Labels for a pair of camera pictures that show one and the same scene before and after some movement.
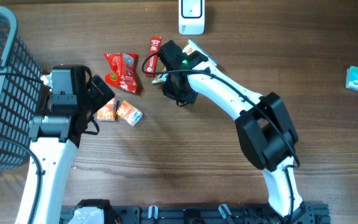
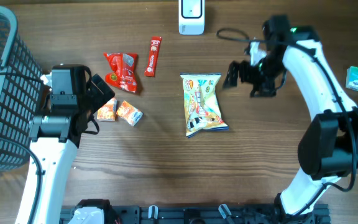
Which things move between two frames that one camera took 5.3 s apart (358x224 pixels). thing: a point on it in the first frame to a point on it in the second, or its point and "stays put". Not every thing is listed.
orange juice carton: (107, 112) stays put
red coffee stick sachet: (155, 47) stays put
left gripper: (99, 99) stays put
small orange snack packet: (129, 113) stays put
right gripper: (168, 89) to (268, 89)
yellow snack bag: (190, 47) to (202, 111)
